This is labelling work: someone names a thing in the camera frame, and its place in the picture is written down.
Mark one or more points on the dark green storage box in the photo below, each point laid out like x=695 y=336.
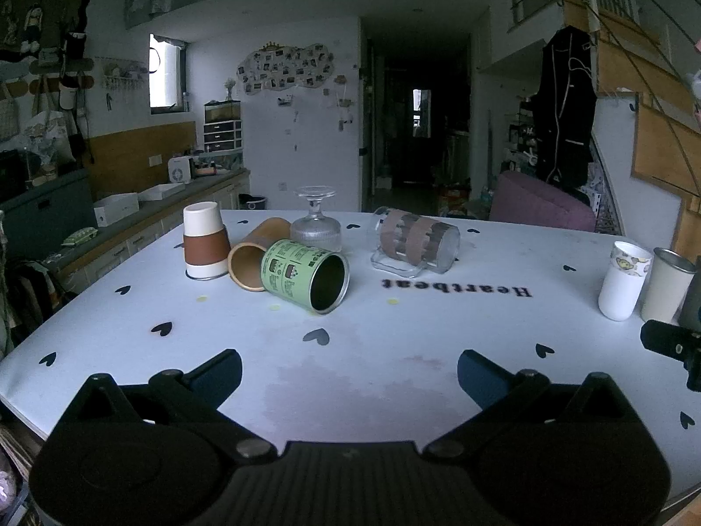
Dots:
x=46 y=211

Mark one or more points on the small white appliance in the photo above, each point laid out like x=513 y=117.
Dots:
x=179 y=170

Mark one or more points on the clear ribbed glass goblet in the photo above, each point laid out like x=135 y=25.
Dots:
x=316 y=230

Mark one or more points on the dark framed wall hanging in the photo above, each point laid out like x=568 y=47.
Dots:
x=38 y=19

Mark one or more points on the small drawer organizer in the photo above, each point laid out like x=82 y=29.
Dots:
x=222 y=129

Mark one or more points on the white cup with printed rim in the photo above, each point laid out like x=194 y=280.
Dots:
x=621 y=285

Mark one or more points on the black hanging coat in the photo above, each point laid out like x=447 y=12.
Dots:
x=564 y=109

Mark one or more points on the white and brown cup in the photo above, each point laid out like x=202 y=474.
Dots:
x=205 y=244

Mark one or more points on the cloud shaped photo board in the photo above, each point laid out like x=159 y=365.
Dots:
x=287 y=68

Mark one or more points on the grey topped cabinet counter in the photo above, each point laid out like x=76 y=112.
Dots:
x=137 y=230

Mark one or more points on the window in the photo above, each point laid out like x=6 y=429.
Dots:
x=164 y=74

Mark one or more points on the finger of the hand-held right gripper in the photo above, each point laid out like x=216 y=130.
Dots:
x=665 y=339

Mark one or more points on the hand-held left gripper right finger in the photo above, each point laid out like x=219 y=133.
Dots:
x=477 y=375

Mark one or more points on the wooden staircase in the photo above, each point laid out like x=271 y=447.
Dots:
x=646 y=82

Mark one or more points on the cream metal cup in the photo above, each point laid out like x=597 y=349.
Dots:
x=665 y=287

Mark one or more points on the dark trash bin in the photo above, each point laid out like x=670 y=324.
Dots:
x=253 y=202

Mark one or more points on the green wipes packet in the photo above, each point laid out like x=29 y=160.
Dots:
x=80 y=237

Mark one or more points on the pink armchair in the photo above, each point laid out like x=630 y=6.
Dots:
x=539 y=202

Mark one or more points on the glass mug with brown sleeve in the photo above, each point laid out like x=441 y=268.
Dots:
x=416 y=238

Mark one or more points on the white cardboard box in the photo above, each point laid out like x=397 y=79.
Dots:
x=116 y=209

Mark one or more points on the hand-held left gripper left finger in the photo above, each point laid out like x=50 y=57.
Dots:
x=222 y=373

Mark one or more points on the white heart print tablecloth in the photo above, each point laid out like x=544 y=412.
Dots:
x=383 y=329

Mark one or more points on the green printed tin cup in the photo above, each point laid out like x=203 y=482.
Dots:
x=290 y=271

